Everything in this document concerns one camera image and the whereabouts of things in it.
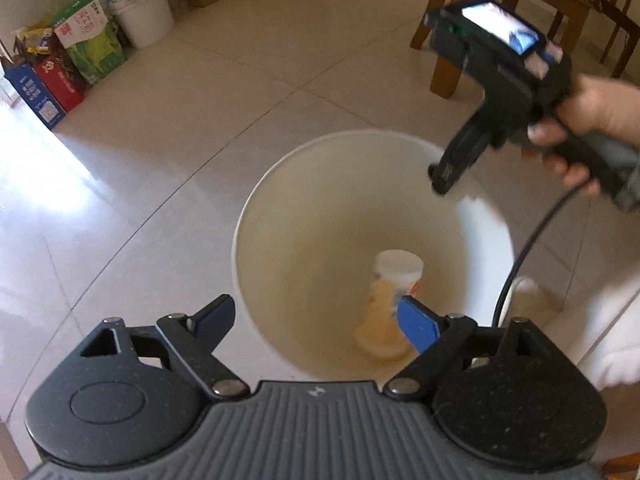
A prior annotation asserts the white bucket in corner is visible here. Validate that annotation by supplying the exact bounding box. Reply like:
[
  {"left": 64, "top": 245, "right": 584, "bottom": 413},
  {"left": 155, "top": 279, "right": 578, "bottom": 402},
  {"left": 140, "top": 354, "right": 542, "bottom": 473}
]
[{"left": 108, "top": 0, "right": 175, "bottom": 49}]

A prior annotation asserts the milk tea paper cup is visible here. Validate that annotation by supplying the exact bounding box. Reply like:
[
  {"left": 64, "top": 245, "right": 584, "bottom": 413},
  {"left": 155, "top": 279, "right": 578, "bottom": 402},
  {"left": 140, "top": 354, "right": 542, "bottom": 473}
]
[{"left": 355, "top": 249, "right": 424, "bottom": 361}]

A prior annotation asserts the red box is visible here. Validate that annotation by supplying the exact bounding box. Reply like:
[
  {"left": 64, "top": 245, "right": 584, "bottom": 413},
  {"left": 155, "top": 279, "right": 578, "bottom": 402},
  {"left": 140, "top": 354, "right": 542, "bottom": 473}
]
[{"left": 35, "top": 54, "right": 86, "bottom": 113}]

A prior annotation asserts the blue box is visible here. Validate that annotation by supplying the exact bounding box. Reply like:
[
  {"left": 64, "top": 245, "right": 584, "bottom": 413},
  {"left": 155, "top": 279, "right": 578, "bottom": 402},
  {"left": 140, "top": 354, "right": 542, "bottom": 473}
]
[{"left": 4, "top": 64, "right": 66, "bottom": 130}]

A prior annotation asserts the white plastic bucket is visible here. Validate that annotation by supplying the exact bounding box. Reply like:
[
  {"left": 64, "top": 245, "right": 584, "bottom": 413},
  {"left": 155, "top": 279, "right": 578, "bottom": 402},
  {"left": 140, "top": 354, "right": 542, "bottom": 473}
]
[{"left": 233, "top": 129, "right": 514, "bottom": 382}]

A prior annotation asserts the green white carton box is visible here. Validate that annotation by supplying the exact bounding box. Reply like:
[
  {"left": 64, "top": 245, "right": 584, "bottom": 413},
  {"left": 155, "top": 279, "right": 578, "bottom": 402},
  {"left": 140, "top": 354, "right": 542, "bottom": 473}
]
[{"left": 52, "top": 0, "right": 126, "bottom": 84}]

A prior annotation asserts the person's right hand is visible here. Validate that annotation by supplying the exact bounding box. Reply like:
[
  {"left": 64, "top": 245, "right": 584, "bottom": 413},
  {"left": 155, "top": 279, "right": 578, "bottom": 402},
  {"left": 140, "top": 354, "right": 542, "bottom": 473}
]
[{"left": 527, "top": 74, "right": 640, "bottom": 196}]

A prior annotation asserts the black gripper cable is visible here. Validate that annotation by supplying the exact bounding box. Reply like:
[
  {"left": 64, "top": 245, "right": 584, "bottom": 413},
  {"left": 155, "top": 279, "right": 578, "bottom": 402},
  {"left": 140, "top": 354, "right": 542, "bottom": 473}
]
[{"left": 491, "top": 184, "right": 586, "bottom": 328}]

